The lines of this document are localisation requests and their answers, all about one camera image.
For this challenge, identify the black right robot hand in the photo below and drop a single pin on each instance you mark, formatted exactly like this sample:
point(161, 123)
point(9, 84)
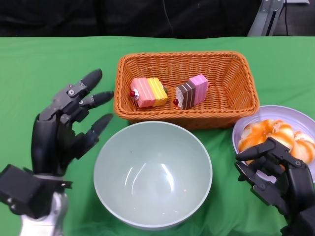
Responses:
point(295, 182)

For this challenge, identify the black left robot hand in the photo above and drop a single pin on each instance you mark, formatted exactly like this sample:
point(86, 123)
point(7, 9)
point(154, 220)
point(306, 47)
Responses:
point(46, 142)

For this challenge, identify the white orange striped bun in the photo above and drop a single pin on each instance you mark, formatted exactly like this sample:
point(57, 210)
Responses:
point(261, 135)

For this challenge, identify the grey-green round bowl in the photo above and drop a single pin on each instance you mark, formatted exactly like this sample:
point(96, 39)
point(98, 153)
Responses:
point(152, 177)

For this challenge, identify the pink yellow layered cake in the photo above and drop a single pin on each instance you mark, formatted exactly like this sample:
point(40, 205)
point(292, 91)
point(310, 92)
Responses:
point(147, 92)

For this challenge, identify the brown pink layered cake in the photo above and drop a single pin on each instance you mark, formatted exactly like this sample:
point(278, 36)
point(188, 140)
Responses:
point(192, 93)

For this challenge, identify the white round plate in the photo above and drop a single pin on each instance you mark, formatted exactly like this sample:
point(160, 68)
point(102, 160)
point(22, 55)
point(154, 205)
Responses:
point(270, 113)

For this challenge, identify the orange wicker basket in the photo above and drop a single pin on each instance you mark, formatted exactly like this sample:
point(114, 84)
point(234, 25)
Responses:
point(221, 108)

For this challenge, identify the green tablecloth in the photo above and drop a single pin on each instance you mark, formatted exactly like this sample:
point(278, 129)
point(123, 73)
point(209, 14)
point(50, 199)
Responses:
point(49, 61)

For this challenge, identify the black backdrop cloth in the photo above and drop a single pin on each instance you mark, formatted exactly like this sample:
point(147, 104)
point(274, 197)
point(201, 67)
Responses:
point(73, 17)

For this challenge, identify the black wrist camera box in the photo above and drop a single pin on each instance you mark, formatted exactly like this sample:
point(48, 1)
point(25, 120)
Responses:
point(19, 191)

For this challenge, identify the grey metal stand frame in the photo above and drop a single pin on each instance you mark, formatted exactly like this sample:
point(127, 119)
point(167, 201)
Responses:
point(259, 22)

